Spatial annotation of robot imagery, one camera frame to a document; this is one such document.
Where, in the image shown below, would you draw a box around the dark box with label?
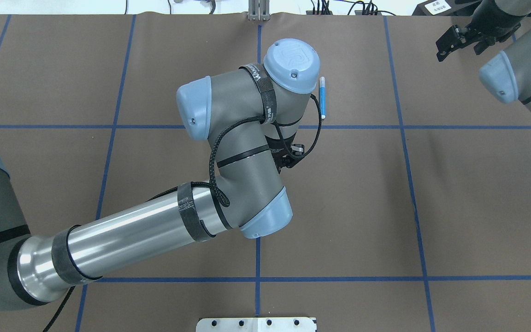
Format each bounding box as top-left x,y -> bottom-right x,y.
411,0 -> 455,17

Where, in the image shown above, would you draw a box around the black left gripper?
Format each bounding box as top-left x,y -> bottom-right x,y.
265,127 -> 306,170

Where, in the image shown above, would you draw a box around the far orange black usb hub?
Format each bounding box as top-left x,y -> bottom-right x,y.
305,0 -> 333,16

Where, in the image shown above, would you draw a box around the aluminium frame post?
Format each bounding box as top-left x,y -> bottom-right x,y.
247,0 -> 271,22

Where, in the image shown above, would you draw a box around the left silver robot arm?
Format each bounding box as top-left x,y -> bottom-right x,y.
0,38 -> 321,311

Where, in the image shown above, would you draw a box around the near orange black usb hub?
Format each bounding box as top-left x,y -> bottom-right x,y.
356,0 -> 382,16

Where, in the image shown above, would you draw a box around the orange black usb hub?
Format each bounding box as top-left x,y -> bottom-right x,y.
305,0 -> 333,16
356,0 -> 382,16

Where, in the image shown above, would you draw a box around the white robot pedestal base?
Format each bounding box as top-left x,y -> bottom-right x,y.
195,317 -> 318,332

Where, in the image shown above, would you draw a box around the blue tape grid lines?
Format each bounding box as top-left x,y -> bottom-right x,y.
0,13 -> 531,332

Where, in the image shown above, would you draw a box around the blue highlighter pen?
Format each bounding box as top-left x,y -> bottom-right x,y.
319,76 -> 327,120

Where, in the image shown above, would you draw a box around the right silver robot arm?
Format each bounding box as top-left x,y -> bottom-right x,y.
436,0 -> 531,112

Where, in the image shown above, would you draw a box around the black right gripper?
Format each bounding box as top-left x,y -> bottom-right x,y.
436,0 -> 524,62

